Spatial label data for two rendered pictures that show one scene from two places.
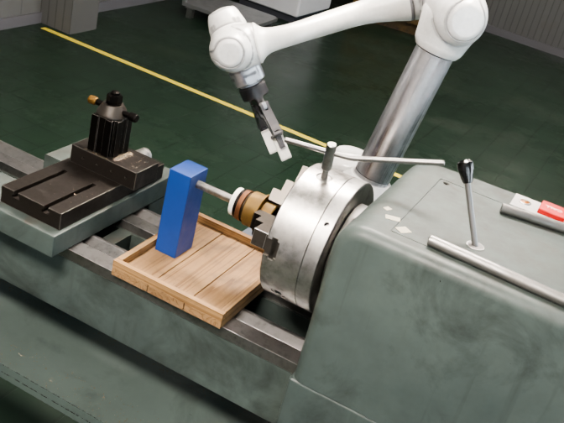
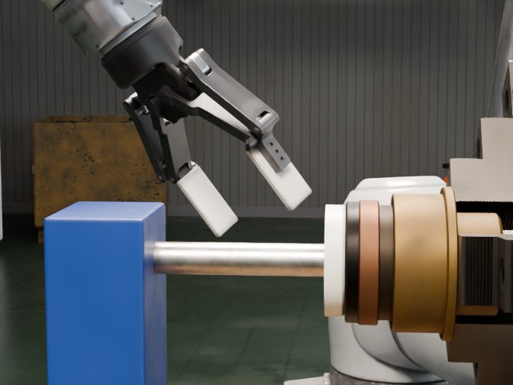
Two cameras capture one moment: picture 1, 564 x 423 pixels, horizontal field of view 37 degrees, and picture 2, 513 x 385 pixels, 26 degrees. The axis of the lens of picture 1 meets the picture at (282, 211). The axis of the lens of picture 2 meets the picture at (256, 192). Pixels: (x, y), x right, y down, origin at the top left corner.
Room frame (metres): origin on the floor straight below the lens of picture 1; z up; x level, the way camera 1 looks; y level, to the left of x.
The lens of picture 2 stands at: (1.10, 0.33, 1.20)
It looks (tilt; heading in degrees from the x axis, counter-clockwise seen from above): 7 degrees down; 345
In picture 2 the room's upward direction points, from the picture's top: straight up
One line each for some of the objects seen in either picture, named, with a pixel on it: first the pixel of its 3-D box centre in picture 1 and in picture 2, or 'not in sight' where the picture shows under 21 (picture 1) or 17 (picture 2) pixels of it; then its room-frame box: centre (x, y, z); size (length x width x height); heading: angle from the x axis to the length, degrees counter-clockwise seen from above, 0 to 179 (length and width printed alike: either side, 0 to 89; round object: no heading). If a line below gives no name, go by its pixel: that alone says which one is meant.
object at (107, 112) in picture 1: (112, 108); not in sight; (1.96, 0.48, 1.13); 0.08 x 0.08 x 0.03
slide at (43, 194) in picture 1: (87, 180); not in sight; (1.90, 0.50, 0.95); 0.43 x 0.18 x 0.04; 160
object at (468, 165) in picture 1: (465, 170); not in sight; (1.52, -0.32, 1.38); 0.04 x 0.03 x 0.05; 70
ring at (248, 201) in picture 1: (256, 211); (421, 263); (1.72, 0.06, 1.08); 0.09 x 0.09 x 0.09; 70
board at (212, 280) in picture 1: (206, 263); not in sight; (1.75, 0.15, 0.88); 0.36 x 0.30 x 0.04; 160
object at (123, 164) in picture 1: (114, 161); not in sight; (1.95, 0.46, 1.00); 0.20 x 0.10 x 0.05; 70
